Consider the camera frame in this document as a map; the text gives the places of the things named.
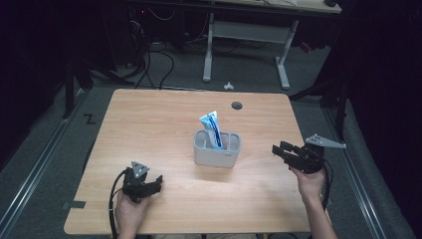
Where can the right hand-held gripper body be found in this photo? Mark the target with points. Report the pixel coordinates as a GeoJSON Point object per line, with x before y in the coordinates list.
{"type": "Point", "coordinates": [310, 156]}

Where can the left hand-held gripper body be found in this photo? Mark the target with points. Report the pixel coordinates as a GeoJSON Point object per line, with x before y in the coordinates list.
{"type": "Point", "coordinates": [135, 181]}

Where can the grey plastic toothbrush holder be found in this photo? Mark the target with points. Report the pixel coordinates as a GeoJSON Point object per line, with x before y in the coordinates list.
{"type": "Point", "coordinates": [217, 153]}

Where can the blue and white toothpaste tube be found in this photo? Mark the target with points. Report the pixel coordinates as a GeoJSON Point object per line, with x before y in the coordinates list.
{"type": "Point", "coordinates": [212, 127]}

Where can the person's right hand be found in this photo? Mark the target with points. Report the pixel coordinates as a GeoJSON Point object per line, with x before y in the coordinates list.
{"type": "Point", "coordinates": [310, 186]}

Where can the person's left hand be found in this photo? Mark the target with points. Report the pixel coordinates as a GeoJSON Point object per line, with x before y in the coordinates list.
{"type": "Point", "coordinates": [129, 212]}

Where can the black metal stand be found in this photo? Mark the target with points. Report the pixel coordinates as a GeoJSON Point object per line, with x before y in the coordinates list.
{"type": "Point", "coordinates": [335, 99]}
{"type": "Point", "coordinates": [71, 83]}

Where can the round dark table grommet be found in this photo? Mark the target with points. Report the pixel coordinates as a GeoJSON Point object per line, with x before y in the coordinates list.
{"type": "Point", "coordinates": [236, 105]}

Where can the small white floor object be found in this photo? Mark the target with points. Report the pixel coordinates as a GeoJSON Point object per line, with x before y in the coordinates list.
{"type": "Point", "coordinates": [228, 86]}

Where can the white-legged wooden desk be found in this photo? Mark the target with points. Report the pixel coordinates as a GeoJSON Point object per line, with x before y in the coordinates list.
{"type": "Point", "coordinates": [252, 31]}

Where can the metal floor rail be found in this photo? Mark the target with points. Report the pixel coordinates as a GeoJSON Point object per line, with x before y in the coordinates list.
{"type": "Point", "coordinates": [355, 172]}
{"type": "Point", "coordinates": [36, 162]}

